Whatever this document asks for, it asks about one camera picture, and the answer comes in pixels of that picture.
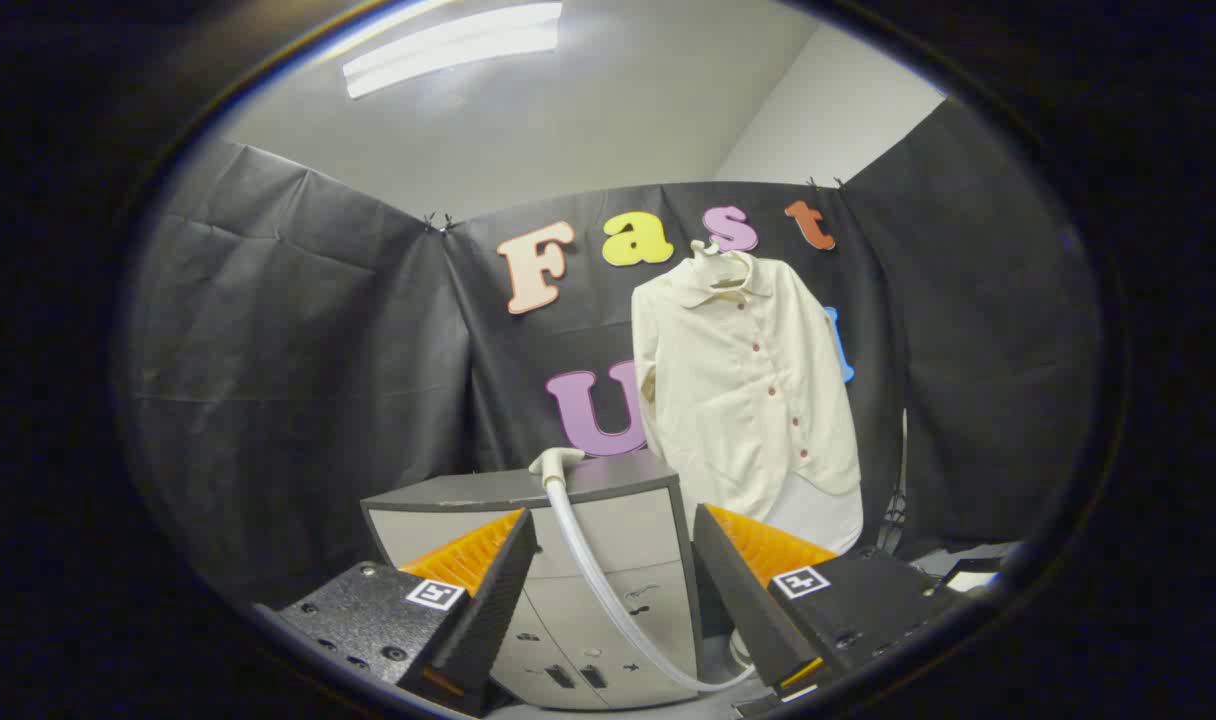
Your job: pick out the grey cabinet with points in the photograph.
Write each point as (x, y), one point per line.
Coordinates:
(618, 540)

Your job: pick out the white clothes hanger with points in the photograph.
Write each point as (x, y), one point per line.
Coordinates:
(708, 262)

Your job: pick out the white cloth panel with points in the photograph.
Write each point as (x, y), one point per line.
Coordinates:
(818, 515)

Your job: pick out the white garment steamer head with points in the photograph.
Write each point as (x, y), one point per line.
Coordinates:
(556, 462)

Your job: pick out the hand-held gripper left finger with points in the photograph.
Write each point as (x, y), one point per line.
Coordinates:
(488, 610)

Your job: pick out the ceiling light panel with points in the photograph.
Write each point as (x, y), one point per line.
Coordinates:
(448, 45)

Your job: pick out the black electronic box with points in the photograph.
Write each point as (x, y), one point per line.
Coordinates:
(968, 575)

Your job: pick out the cream button-up shirt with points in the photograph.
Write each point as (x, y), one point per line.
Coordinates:
(728, 400)

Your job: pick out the black backdrop cloth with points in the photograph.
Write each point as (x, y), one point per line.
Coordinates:
(298, 330)

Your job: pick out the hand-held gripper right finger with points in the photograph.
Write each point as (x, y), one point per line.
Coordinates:
(748, 600)

